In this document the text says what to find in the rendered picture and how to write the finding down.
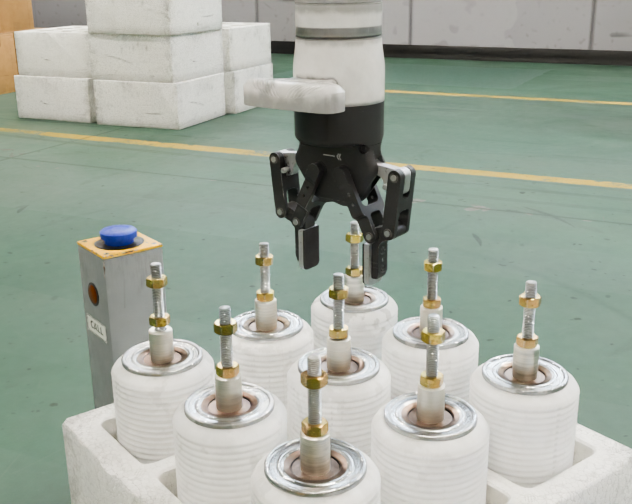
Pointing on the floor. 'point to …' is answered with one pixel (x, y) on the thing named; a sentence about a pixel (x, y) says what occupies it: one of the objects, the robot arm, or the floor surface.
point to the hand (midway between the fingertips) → (340, 260)
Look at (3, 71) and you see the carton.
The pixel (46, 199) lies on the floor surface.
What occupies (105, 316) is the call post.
